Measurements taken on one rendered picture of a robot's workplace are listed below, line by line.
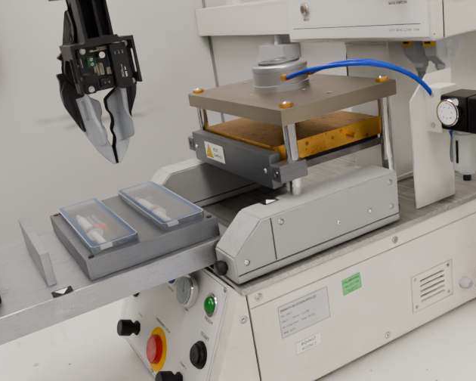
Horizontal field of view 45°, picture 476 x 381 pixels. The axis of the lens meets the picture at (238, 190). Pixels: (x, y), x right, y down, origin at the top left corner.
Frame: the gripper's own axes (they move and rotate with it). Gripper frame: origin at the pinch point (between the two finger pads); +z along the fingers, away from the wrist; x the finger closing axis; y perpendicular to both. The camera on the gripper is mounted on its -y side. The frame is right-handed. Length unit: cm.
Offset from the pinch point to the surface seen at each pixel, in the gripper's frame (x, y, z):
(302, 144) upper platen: 21.8, 9.5, 3.1
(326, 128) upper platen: 26.8, 7.8, 2.5
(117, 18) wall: 45, -144, -15
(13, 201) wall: -7, -145, 41
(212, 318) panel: 4.3, 12.4, 20.2
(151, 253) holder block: -0.6, 9.8, 10.6
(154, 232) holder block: 0.7, 8.3, 8.8
